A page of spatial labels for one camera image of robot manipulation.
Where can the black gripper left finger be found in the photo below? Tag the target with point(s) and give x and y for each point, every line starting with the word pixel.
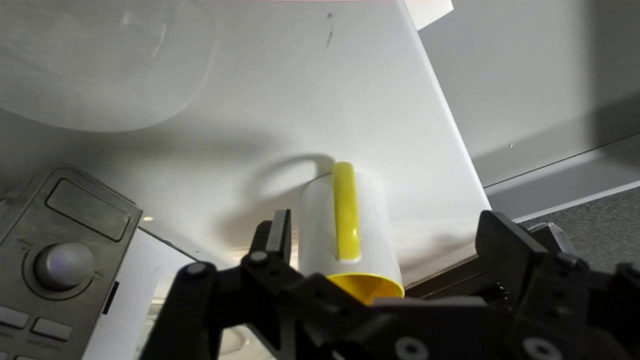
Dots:
pixel 201 313

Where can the grey microwave oven body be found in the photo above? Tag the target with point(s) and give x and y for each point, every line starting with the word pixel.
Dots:
pixel 66 220

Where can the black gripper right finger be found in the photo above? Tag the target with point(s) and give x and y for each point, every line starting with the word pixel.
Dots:
pixel 566 306

